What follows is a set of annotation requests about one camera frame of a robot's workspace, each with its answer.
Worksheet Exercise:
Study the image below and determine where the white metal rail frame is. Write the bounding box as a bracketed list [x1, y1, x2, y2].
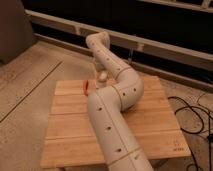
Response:
[24, 9, 213, 91]

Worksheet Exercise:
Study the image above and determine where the red eraser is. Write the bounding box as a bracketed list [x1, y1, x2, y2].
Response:
[83, 80, 89, 96]

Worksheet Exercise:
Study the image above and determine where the black cable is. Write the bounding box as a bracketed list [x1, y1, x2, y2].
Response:
[167, 92, 213, 171]

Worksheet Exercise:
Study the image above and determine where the grey cabinet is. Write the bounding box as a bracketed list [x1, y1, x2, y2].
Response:
[0, 0, 36, 63]

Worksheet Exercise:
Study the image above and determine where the wooden board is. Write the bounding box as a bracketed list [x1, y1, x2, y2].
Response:
[41, 76, 190, 168]

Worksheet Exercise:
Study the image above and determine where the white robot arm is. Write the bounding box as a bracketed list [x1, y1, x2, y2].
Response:
[86, 32, 154, 171]

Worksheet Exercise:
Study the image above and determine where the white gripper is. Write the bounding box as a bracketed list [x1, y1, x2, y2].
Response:
[94, 58, 108, 88]

